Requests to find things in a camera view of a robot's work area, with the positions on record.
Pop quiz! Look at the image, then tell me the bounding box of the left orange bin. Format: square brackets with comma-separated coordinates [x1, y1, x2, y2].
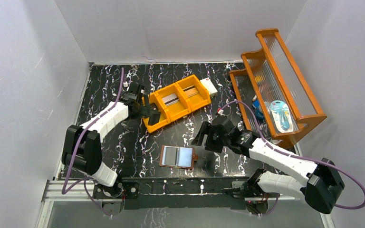
[142, 93, 171, 133]

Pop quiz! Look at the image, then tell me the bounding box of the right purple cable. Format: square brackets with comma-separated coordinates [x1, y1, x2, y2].
[219, 100, 365, 218]

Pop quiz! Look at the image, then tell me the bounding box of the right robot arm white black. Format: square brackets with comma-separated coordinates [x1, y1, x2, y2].
[191, 115, 345, 214]

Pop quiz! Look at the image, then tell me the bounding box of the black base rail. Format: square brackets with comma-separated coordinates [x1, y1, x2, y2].
[93, 177, 281, 211]

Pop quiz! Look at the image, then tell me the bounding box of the orange wooden shelf rack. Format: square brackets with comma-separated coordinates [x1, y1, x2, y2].
[229, 28, 327, 149]

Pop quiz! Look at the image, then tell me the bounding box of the card in right bin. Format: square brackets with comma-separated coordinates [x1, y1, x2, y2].
[183, 86, 198, 97]

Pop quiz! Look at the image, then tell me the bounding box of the grey credit card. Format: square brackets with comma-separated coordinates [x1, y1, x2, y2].
[148, 112, 161, 126]

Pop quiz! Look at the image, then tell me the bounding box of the silver card in middle bin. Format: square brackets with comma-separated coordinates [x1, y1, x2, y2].
[162, 93, 179, 106]

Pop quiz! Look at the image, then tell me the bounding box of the white small box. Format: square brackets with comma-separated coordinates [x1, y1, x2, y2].
[200, 77, 218, 97]

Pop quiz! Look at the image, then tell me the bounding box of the blue packaged item on shelf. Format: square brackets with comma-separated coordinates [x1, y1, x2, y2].
[270, 100, 294, 133]

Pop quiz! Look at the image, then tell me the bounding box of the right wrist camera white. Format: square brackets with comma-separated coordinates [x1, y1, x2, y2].
[217, 108, 225, 115]

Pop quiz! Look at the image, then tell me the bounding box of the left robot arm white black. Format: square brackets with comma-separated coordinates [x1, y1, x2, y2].
[61, 84, 160, 198]

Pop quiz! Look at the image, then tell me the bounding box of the aluminium frame rail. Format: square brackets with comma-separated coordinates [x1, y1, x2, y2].
[40, 178, 328, 203]

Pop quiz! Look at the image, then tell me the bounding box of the brown leather card holder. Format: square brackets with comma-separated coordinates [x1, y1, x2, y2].
[159, 145, 198, 169]

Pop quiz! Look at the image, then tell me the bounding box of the orange bin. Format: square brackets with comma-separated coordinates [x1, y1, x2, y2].
[142, 93, 171, 133]
[156, 83, 191, 122]
[176, 75, 211, 112]

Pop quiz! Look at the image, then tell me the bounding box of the right orange bin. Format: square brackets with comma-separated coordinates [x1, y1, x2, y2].
[176, 75, 211, 112]

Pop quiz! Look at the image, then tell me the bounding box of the middle orange bin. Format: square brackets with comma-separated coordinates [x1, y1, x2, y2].
[156, 83, 191, 122]

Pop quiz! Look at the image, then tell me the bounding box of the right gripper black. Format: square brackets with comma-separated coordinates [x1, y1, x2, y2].
[191, 121, 230, 153]

